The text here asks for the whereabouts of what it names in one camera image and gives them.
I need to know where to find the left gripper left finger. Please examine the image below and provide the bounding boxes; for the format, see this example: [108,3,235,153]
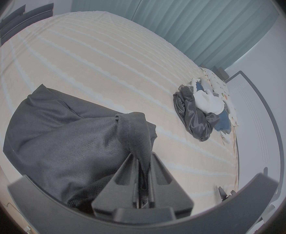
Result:
[91,153,140,215]

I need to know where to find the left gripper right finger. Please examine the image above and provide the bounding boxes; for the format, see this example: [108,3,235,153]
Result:
[148,152,194,215]

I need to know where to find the black T-shirt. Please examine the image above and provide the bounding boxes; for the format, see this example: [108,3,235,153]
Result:
[3,84,158,213]

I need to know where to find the bed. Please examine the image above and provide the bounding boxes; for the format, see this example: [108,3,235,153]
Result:
[0,11,286,215]

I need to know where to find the black satin garment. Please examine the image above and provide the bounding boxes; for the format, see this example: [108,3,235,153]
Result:
[173,84,219,142]

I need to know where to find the white printed pillow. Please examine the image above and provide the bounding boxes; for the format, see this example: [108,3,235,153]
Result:
[201,67,238,127]

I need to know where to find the grey bedside table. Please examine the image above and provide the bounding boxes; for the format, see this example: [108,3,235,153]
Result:
[213,66,229,80]

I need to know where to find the black chest of drawers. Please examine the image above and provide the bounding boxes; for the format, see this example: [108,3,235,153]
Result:
[0,3,54,46]

